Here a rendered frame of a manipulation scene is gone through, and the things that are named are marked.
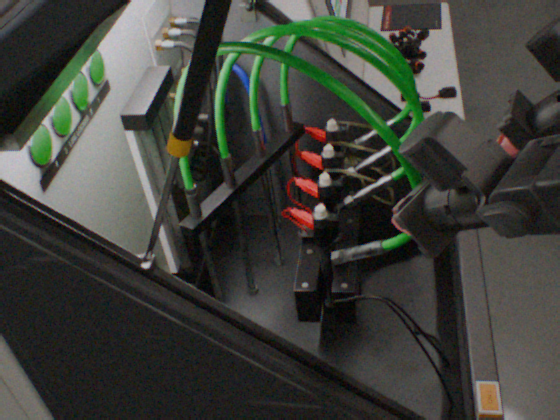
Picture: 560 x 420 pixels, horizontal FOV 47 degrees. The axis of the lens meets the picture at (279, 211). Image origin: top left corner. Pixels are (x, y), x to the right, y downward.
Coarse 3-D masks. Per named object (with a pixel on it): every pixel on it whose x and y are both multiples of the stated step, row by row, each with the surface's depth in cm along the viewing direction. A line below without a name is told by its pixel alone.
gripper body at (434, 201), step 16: (432, 192) 70; (448, 192) 67; (416, 208) 71; (432, 208) 69; (448, 208) 67; (400, 224) 71; (416, 224) 71; (432, 224) 71; (448, 224) 68; (416, 240) 71; (432, 240) 72; (448, 240) 72; (432, 256) 71
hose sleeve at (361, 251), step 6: (378, 240) 86; (384, 240) 85; (360, 246) 88; (366, 246) 86; (372, 246) 86; (378, 246) 85; (342, 252) 90; (348, 252) 89; (354, 252) 88; (360, 252) 87; (366, 252) 86; (372, 252) 86; (378, 252) 85; (384, 252) 85; (342, 258) 90; (348, 258) 89; (354, 258) 89; (360, 258) 88
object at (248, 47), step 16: (224, 48) 77; (240, 48) 76; (256, 48) 75; (272, 48) 74; (288, 64) 74; (304, 64) 73; (320, 80) 73; (336, 80) 73; (176, 96) 87; (352, 96) 72; (176, 112) 89; (368, 112) 72; (384, 128) 73; (400, 144) 73; (400, 160) 74; (416, 176) 74; (192, 192) 100; (400, 240) 82
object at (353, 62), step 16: (272, 0) 115; (288, 0) 115; (304, 0) 114; (320, 0) 124; (352, 0) 160; (288, 16) 117; (304, 16) 116; (352, 16) 155; (336, 48) 130; (352, 64) 143
